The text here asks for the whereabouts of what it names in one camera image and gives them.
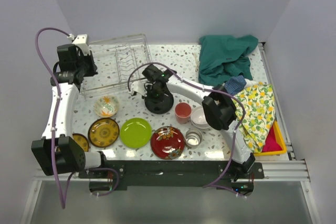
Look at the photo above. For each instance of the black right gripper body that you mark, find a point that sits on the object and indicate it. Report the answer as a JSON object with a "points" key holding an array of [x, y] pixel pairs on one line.
{"points": [[152, 92]]}

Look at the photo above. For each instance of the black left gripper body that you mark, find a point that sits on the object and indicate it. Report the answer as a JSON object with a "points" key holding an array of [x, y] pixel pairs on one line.
{"points": [[85, 63]]}

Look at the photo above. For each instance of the black plate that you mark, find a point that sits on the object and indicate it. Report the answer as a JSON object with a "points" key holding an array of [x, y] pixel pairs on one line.
{"points": [[159, 105]]}

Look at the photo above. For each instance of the pink plastic cup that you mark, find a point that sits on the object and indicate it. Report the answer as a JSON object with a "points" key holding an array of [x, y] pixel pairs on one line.
{"points": [[182, 112]]}

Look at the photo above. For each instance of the metal wire dish rack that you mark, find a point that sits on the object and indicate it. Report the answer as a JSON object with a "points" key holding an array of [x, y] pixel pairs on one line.
{"points": [[115, 59]]}

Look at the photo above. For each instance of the steel cup beige sleeve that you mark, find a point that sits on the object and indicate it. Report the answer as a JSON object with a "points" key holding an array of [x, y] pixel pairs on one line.
{"points": [[193, 138]]}

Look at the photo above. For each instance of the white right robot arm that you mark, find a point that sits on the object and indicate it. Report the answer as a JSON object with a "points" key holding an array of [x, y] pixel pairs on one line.
{"points": [[218, 107]]}

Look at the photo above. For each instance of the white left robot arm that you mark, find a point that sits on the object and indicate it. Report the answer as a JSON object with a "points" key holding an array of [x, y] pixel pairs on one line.
{"points": [[57, 149]]}

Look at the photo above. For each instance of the lime green plate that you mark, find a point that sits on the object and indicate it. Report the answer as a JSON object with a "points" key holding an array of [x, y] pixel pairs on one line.
{"points": [[135, 133]]}

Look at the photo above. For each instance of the white speckled bowl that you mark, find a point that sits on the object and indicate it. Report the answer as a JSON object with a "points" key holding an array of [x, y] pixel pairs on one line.
{"points": [[198, 118]]}

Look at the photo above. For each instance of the white floral bowl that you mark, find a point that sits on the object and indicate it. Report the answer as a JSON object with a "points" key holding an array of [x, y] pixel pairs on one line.
{"points": [[106, 106]]}

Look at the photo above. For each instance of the red floral plate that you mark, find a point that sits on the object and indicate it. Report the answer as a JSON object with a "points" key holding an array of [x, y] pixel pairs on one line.
{"points": [[167, 143]]}

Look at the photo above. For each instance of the yellow patterned plate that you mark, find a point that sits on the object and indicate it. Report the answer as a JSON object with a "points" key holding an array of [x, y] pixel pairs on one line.
{"points": [[103, 132], [82, 141]]}

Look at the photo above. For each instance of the teal green cloth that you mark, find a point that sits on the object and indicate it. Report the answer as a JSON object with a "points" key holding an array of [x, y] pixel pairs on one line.
{"points": [[225, 56]]}

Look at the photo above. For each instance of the blue checked cloth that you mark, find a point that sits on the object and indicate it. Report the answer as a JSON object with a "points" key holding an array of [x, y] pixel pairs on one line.
{"points": [[235, 85]]}

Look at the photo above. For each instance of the lemon print cloth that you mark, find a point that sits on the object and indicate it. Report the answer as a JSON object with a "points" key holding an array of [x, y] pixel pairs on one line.
{"points": [[256, 108]]}

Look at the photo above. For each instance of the magenta cloth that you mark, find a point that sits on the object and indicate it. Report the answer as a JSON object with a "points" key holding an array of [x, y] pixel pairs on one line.
{"points": [[271, 144]]}

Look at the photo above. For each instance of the yellow plastic bin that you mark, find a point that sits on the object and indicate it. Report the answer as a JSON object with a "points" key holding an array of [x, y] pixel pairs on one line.
{"points": [[279, 140]]}

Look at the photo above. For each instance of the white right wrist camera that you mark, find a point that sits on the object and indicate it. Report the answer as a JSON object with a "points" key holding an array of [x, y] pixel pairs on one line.
{"points": [[138, 88]]}

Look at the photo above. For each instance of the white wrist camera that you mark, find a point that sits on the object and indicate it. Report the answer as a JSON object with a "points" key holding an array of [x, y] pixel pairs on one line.
{"points": [[138, 88], [81, 41]]}

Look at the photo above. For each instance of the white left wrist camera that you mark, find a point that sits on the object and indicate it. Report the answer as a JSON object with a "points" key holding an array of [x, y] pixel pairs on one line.
{"points": [[81, 41]]}

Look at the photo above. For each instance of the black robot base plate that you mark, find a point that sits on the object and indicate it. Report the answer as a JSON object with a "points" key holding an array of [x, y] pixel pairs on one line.
{"points": [[119, 175]]}

